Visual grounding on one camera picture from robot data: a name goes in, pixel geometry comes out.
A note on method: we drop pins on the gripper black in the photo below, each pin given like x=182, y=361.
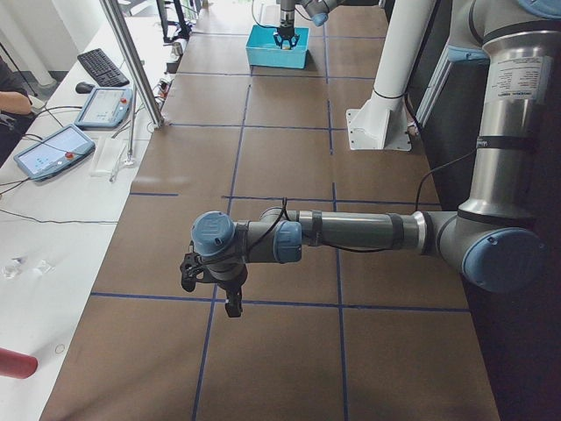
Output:
x=230, y=288
x=286, y=20

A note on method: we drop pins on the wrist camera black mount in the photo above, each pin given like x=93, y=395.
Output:
x=192, y=271

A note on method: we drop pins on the far teach pendant tablet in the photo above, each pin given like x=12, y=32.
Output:
x=105, y=108

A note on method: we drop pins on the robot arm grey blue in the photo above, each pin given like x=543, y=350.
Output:
x=318, y=12
x=487, y=239

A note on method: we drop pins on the seated person dark clothes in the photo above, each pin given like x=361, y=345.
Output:
x=16, y=111

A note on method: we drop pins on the black keyboard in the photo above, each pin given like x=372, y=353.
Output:
x=102, y=69

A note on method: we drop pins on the black computer mouse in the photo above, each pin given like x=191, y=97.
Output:
x=84, y=87

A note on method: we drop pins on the small metal cup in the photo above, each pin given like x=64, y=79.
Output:
x=177, y=48

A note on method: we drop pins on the red cylinder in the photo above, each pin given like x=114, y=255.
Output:
x=17, y=365

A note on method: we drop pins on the teach pendant tablet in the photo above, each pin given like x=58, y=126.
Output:
x=55, y=154
x=105, y=108

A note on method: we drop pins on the turquoise plastic bin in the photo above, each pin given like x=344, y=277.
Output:
x=261, y=49

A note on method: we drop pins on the aluminium frame post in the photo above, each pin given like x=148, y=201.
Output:
x=125, y=42

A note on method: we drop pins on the white camera mast with base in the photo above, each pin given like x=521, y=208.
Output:
x=381, y=123

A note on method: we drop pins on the near teach pendant tablet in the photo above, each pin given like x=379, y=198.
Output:
x=55, y=154

